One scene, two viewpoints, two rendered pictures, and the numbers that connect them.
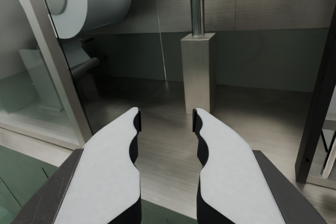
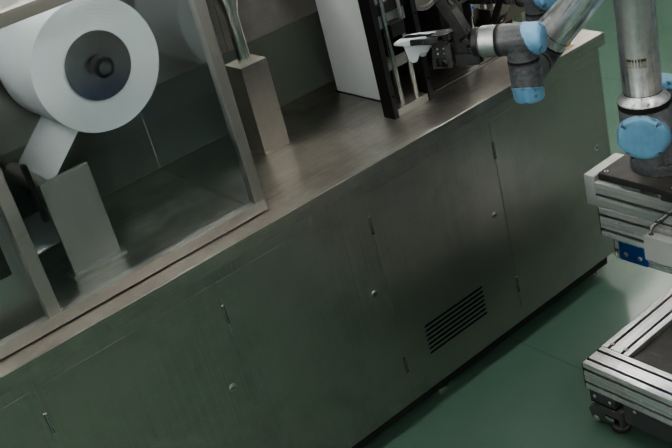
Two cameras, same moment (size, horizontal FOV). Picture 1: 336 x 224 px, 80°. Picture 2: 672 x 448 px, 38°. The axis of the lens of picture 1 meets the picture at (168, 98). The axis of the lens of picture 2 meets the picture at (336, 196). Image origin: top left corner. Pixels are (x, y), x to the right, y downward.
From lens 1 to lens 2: 2.40 m
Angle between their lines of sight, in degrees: 54
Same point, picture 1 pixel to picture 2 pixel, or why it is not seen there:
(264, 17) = (250, 26)
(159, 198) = (356, 170)
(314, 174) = (398, 107)
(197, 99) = (272, 128)
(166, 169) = (332, 167)
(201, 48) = (262, 68)
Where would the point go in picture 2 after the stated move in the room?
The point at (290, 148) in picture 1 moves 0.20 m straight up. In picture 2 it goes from (369, 114) to (354, 51)
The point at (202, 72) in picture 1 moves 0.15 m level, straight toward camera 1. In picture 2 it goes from (269, 93) to (311, 94)
